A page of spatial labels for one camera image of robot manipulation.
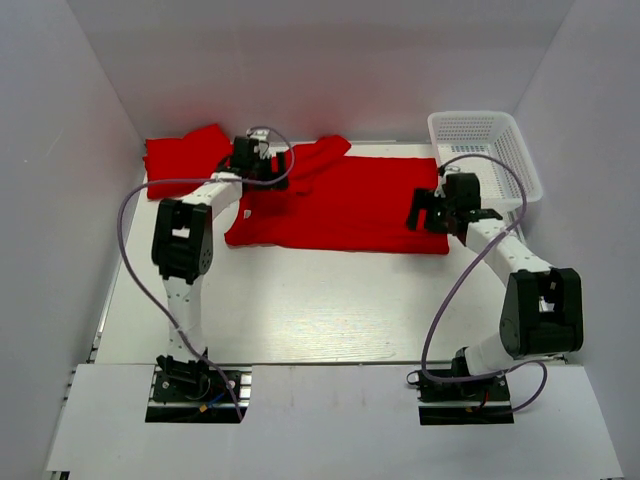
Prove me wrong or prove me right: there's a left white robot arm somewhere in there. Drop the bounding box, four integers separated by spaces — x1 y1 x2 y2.
151 127 291 362

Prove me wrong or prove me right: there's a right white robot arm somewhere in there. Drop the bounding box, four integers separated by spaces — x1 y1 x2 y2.
406 173 584 399

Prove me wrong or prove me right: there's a folded red t-shirt stack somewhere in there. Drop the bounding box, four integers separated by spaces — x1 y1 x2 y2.
143 124 232 182

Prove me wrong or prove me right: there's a white plastic basket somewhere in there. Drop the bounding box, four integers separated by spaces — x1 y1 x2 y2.
427 111 543 213

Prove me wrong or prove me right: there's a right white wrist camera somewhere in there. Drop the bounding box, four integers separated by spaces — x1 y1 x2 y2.
434 168 448 198

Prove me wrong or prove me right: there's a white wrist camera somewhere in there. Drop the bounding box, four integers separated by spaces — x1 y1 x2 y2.
434 168 448 198
246 127 271 158

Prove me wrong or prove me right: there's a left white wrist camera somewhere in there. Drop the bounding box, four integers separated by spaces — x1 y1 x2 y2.
246 127 271 158

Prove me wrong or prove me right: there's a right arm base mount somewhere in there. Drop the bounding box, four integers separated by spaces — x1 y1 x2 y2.
406 369 514 426

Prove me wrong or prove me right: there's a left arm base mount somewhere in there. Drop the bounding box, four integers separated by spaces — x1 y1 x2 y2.
145 356 252 424

